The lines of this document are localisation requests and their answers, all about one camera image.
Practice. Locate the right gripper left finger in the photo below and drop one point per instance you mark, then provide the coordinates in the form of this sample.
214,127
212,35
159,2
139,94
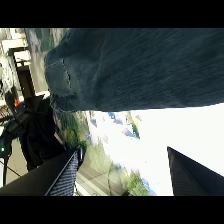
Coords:
46,181

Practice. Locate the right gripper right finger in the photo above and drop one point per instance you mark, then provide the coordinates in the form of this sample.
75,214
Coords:
196,180

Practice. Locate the blue jeans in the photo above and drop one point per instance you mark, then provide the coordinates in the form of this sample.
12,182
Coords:
133,70

